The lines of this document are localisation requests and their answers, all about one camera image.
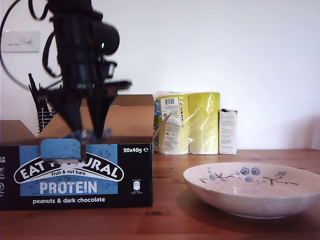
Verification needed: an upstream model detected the wire stick holder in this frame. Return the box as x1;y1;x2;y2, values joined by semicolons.
36;108;56;134

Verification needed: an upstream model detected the grey gripper camera box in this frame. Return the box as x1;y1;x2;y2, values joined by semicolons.
96;56;119;80

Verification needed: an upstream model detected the black blue snackbar carton box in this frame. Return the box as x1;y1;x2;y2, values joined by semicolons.
0;94;171;212

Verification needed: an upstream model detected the black cable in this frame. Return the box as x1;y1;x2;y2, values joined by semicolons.
0;0;33;90
40;31;63;79
27;0;51;20

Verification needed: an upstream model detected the white plate with blue flowers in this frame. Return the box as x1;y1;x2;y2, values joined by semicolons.
182;161;320;219

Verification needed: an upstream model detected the white wall light switch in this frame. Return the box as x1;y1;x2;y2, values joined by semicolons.
1;30;40;54

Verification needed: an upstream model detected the small white carton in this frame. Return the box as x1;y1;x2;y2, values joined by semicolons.
218;107;239;155

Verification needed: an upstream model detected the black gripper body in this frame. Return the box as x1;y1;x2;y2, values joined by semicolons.
37;63;133;101

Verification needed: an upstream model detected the yellow-green paper towel pack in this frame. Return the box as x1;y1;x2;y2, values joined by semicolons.
152;90;222;156

